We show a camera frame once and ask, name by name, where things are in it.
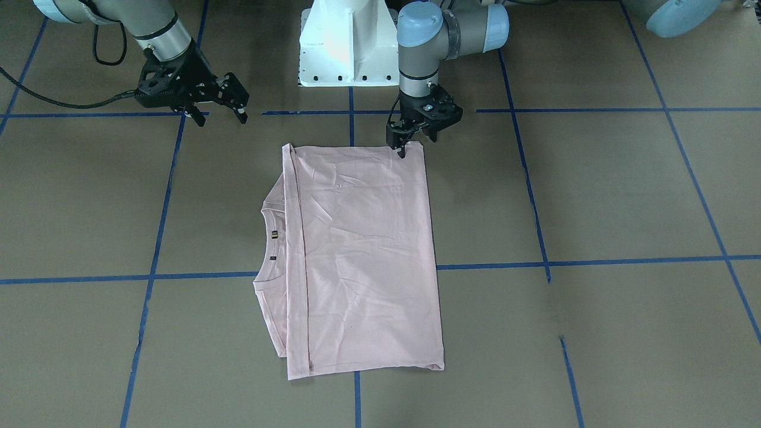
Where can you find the right silver UR robot arm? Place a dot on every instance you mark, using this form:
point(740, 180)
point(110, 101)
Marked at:
point(153, 24)

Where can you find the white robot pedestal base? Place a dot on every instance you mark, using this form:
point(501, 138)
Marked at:
point(348, 43)

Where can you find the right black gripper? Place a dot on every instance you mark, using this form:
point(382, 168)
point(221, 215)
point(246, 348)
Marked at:
point(191, 71)

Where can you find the left silver UR robot arm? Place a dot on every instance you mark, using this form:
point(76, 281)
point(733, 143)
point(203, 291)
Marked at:
point(430, 32)

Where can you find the pink Snoopy t-shirt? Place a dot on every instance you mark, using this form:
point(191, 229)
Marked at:
point(348, 282)

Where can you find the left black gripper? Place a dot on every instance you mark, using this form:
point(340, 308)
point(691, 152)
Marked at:
point(409, 111)

